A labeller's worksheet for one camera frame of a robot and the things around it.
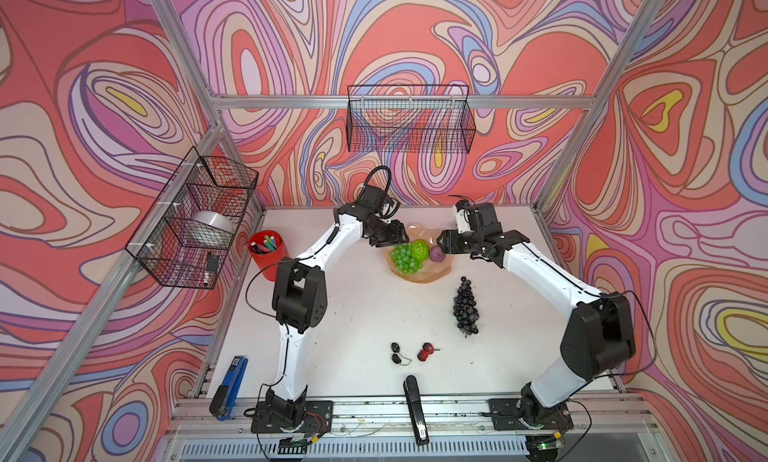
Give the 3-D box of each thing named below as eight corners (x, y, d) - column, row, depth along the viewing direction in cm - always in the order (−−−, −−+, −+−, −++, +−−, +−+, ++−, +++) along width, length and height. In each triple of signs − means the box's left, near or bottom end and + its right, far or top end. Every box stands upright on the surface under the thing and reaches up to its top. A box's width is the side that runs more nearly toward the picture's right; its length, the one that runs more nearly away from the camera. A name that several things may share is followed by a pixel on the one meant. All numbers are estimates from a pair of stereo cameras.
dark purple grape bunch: (457, 337, 86) (459, 333, 84) (449, 282, 98) (450, 277, 95) (480, 337, 86) (483, 333, 84) (469, 282, 98) (471, 277, 95)
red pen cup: (263, 281, 104) (244, 251, 91) (269, 261, 110) (252, 230, 96) (291, 281, 104) (276, 251, 91) (296, 261, 110) (283, 230, 96)
